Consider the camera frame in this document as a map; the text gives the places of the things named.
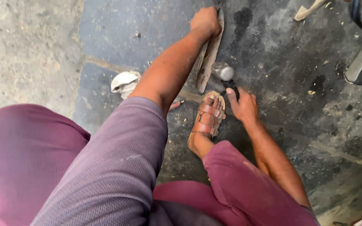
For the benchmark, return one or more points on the person's left hand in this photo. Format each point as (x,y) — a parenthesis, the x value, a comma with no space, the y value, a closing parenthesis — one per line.
(206,22)

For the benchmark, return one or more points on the person's right hand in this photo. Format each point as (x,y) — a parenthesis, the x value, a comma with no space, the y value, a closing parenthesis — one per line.
(245,106)

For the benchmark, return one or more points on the person's left fingers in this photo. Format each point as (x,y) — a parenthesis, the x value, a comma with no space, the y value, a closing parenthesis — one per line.
(207,10)

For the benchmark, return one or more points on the worn shoe sole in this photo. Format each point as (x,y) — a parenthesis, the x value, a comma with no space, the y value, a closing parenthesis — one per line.
(207,62)

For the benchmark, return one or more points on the pale wooden piece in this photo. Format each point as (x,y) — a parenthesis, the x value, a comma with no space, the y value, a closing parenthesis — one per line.
(308,10)

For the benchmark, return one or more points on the person's left foot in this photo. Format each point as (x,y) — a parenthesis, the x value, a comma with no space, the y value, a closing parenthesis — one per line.
(174,106)

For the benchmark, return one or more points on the person's foot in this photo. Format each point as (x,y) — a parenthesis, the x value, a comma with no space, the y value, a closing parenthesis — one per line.
(200,142)
(174,106)

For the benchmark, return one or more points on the brown leather sandal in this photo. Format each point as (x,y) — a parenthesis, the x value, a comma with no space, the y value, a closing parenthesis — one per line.
(208,121)

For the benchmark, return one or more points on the crumpled white cloth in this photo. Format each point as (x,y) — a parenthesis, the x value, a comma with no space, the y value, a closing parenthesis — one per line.
(125,84)

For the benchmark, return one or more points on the person's right foot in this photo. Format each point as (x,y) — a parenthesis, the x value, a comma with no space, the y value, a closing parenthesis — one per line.
(200,142)

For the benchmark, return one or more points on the person's purple shirt sleeve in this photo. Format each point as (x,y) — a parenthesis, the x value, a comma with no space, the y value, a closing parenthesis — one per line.
(118,163)

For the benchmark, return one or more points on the person's maroon trousers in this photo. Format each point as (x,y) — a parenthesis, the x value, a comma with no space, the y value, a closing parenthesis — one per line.
(27,163)

